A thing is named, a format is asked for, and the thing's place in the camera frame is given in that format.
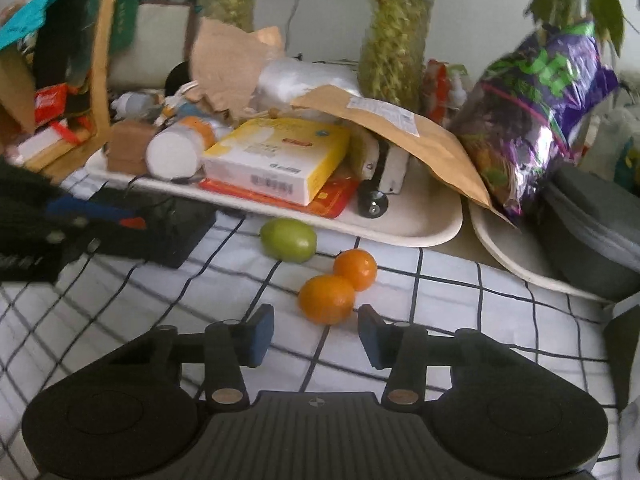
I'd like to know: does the brown leather pouch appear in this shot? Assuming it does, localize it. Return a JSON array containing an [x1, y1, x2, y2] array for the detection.
[[106, 119, 157, 177]]

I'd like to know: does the small tangerine front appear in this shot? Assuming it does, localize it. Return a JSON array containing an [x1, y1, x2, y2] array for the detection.
[[297, 274, 356, 325]]

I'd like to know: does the brown padded envelope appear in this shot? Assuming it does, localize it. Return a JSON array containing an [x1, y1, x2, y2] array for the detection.
[[291, 86, 506, 219]]

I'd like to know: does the grey zip case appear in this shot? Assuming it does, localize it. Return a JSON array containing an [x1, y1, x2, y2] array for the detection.
[[537, 164, 639, 301]]

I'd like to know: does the wooden chair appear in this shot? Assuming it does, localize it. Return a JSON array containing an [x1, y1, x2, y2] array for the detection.
[[1, 0, 117, 182]]

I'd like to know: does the cow-print cloth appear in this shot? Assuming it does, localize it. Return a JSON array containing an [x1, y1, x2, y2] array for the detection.
[[603, 304, 639, 479]]

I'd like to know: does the white cylinder bottle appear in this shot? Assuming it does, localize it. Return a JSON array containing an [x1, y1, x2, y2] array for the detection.
[[145, 116, 216, 180]]

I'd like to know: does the small tangerine back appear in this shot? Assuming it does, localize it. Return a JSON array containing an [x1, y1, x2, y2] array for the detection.
[[333, 248, 378, 292]]

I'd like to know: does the cream oval tray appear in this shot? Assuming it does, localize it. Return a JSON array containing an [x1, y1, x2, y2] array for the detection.
[[85, 151, 463, 248]]

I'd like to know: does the yellow white box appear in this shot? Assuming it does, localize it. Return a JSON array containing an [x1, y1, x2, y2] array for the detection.
[[203, 118, 350, 206]]

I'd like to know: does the checkered white tablecloth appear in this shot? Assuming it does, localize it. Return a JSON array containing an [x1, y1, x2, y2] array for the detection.
[[1, 214, 639, 479]]

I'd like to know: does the purple snack bag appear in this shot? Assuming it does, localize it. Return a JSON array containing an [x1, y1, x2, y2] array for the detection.
[[449, 18, 618, 220]]

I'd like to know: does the middle glass plant vase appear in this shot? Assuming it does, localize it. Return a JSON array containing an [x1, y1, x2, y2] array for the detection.
[[358, 0, 435, 112]]

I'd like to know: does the green lime by tray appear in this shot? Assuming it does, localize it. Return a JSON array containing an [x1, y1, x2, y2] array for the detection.
[[259, 218, 317, 263]]

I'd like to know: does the small tangerine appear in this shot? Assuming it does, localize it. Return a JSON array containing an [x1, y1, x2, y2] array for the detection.
[[333, 248, 378, 292], [297, 274, 356, 325]]

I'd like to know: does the black flat device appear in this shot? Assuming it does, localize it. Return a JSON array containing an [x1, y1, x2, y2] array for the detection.
[[90, 188, 217, 269]]

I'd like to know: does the torn brown paper bag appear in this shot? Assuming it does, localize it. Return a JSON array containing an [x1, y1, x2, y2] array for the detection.
[[190, 18, 285, 120]]

